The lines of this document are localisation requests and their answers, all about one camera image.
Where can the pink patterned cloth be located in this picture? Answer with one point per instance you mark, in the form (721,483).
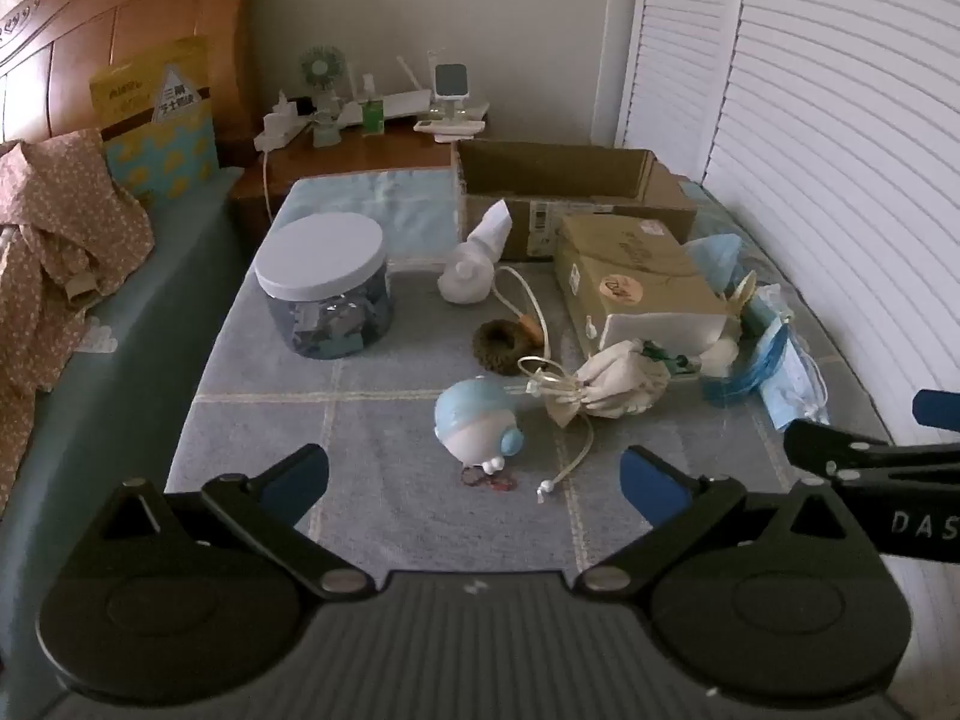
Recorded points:
(45,225)

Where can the closed cardboard box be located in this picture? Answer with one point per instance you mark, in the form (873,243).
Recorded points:
(637,277)

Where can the light blue towel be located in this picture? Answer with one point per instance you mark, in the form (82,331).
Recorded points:
(360,199)

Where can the small green bottle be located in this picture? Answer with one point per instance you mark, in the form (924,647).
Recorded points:
(373,116)

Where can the brown fuzzy scrunchie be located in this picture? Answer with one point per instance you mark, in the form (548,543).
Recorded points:
(487,349)

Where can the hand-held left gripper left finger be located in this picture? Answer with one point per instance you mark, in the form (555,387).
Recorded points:
(296,478)

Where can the small green desk fan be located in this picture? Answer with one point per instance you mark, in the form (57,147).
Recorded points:
(324,67)

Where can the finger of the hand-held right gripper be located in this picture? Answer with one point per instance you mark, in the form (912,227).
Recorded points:
(825,448)
(937,411)

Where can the wooden headboard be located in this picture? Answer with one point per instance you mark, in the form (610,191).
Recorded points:
(112,0)

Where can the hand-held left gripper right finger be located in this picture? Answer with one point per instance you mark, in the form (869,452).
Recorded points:
(651,487)

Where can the white power strip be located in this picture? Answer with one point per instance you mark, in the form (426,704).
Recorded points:
(281,129)

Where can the wooden nightstand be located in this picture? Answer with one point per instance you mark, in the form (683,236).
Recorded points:
(337,159)

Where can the teal bed sheet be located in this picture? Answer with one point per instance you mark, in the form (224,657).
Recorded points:
(112,390)

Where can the white router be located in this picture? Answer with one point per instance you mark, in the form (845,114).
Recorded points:
(394,103)

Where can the yellow and blue printed pack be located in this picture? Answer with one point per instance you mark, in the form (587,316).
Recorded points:
(157,142)

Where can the white phone stand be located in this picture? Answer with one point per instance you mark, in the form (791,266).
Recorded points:
(450,82)

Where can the blue and white plush toy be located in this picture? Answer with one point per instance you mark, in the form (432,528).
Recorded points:
(476,420)

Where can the cardboard box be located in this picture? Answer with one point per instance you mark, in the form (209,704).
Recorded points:
(637,277)
(562,172)

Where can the plastic jar with white lid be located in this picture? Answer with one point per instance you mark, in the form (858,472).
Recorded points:
(322,255)

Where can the white louvred shutter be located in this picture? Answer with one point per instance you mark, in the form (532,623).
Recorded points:
(847,127)
(675,37)

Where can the grey checked blanket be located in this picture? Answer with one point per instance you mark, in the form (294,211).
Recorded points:
(300,405)

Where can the packaged blue face mask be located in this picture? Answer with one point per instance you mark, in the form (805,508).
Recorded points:
(796,390)

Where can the blue face mask stack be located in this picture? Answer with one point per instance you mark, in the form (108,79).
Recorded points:
(746,367)

